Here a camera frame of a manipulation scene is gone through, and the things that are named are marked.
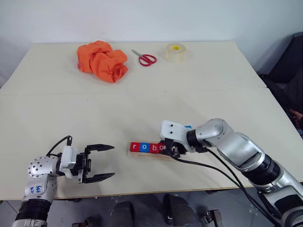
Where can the clear packing tape roll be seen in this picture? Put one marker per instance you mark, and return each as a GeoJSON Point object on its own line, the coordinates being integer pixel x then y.
{"type": "Point", "coordinates": [175, 56]}

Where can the red letter tile b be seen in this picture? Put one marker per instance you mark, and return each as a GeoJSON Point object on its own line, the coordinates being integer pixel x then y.
{"type": "Point", "coordinates": [154, 148]}

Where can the black chair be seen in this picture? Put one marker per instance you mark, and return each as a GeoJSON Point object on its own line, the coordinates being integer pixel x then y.
{"type": "Point", "coordinates": [284, 75]}

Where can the bystander hand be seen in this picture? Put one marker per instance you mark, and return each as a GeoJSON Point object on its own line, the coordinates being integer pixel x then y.
{"type": "Point", "coordinates": [297, 118]}

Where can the blue letter tile t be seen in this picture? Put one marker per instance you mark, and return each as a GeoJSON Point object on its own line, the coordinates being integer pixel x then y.
{"type": "Point", "coordinates": [188, 127]}

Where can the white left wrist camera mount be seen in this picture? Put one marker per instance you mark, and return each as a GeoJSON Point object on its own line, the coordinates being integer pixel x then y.
{"type": "Point", "coordinates": [67, 156]}

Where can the red letter tile r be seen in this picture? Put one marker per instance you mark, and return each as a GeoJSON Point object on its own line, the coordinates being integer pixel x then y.
{"type": "Point", "coordinates": [134, 147]}

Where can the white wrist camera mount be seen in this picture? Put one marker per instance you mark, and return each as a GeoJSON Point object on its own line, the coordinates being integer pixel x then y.
{"type": "Point", "coordinates": [171, 130]}
{"type": "Point", "coordinates": [67, 156]}

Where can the dark rounded shape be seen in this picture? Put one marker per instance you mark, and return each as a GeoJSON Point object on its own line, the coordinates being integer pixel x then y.
{"type": "Point", "coordinates": [178, 211]}

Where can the wooden letter tray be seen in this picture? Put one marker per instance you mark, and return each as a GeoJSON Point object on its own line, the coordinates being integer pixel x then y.
{"type": "Point", "coordinates": [146, 155]}

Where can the red letter tile o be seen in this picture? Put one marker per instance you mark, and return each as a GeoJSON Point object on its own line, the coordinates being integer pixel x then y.
{"type": "Point", "coordinates": [162, 147]}

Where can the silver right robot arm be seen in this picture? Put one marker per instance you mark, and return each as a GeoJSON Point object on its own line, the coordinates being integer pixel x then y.
{"type": "Point", "coordinates": [236, 144]}

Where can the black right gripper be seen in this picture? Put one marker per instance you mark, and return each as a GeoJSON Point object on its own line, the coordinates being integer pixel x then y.
{"type": "Point", "coordinates": [177, 150]}

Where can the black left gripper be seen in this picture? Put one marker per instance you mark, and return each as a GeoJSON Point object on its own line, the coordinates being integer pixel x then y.
{"type": "Point", "coordinates": [84, 164]}

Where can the blue letter tile o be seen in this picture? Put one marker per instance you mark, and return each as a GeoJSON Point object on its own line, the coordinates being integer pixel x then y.
{"type": "Point", "coordinates": [144, 147]}

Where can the black caster wheel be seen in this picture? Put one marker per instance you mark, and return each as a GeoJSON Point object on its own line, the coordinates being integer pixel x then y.
{"type": "Point", "coordinates": [211, 216]}

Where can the crumpled orange cloth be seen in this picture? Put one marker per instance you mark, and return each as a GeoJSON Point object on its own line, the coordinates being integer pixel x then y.
{"type": "Point", "coordinates": [101, 60]}

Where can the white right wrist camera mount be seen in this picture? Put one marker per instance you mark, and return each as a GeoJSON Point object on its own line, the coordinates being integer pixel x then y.
{"type": "Point", "coordinates": [171, 130]}

